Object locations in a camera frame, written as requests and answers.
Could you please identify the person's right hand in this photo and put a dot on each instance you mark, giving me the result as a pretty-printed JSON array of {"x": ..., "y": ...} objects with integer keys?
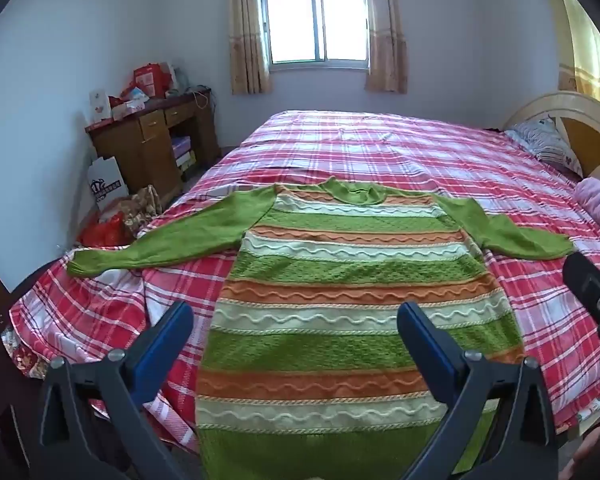
[{"x": 590, "y": 455}]

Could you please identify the red gift box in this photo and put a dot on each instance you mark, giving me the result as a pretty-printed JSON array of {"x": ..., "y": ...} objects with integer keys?
[{"x": 151, "y": 80}]

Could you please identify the window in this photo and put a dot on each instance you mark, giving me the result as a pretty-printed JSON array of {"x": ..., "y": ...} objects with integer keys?
[{"x": 315, "y": 22}]

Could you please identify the wooden headboard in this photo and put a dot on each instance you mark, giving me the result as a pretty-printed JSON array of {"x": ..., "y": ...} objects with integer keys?
[{"x": 587, "y": 130}]

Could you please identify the stacked boxes under desk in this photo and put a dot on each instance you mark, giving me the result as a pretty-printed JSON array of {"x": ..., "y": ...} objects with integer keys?
[{"x": 184, "y": 152}]

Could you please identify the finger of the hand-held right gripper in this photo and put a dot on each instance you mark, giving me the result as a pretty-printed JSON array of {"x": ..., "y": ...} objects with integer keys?
[{"x": 587, "y": 285}]

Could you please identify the bed with red plaid sheet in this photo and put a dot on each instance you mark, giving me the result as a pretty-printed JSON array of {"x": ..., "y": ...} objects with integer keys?
[{"x": 380, "y": 160}]

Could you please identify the green orange striped knit sweater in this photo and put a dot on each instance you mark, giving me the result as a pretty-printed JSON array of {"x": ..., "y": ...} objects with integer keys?
[{"x": 325, "y": 300}]

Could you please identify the red plastic bag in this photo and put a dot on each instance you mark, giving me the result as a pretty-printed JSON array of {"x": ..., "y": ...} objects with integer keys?
[{"x": 102, "y": 232}]

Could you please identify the white card with red print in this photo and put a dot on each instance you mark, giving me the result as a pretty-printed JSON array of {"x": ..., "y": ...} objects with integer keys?
[{"x": 99, "y": 106}]

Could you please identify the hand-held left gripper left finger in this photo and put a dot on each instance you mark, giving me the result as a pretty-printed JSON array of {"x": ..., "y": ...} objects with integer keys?
[{"x": 162, "y": 347}]

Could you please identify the red and white small boxes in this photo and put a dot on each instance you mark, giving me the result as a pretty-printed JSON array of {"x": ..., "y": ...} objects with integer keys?
[{"x": 127, "y": 102}]

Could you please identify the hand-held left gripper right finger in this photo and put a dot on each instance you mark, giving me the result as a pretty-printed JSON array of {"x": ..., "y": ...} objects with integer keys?
[{"x": 427, "y": 355}]

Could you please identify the floral patterned bag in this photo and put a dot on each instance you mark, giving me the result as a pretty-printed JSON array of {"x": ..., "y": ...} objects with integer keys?
[{"x": 142, "y": 207}]

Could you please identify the yellow curtain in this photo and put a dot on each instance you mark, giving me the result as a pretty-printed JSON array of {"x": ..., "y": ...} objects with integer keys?
[{"x": 587, "y": 45}]

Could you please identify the brown wooden desk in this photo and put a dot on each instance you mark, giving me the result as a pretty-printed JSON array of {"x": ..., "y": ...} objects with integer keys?
[{"x": 155, "y": 145}]

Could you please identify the beige patterned curtain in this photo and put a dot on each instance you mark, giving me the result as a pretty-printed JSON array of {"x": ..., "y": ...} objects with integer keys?
[
  {"x": 386, "y": 25},
  {"x": 247, "y": 25}
]

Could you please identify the white paper bag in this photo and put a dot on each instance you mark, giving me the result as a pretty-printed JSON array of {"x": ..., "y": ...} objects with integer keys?
[{"x": 106, "y": 185}]

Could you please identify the patterned pillow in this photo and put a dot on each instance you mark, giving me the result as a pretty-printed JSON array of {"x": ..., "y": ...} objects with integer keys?
[{"x": 547, "y": 142}]

